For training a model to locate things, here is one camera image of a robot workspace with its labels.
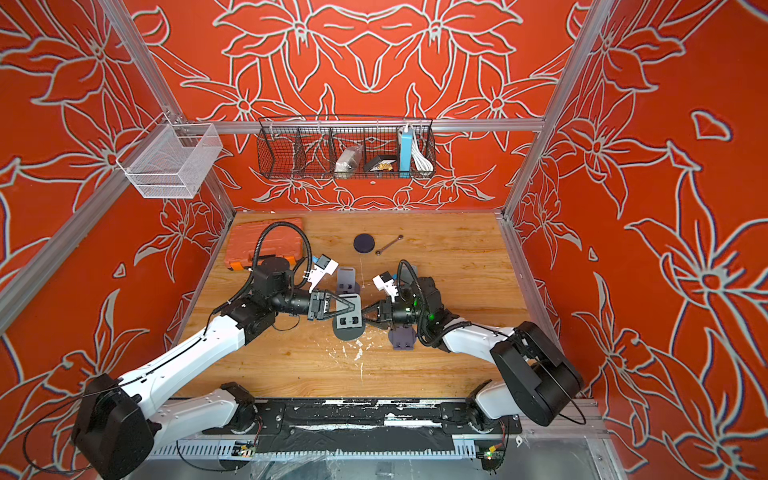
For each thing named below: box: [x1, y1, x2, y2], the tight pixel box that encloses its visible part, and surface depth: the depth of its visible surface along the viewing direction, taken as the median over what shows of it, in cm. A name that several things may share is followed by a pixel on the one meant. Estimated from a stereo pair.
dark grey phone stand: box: [332, 294, 365, 341], surface depth 68 cm
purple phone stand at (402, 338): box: [388, 326, 417, 351], surface depth 85 cm
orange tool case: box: [225, 218, 305, 271], surface depth 105 cm
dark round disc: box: [353, 233, 375, 253], surface depth 112 cm
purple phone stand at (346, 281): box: [337, 267, 360, 295], surface depth 94 cm
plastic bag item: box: [334, 145, 363, 179], surface depth 93 cm
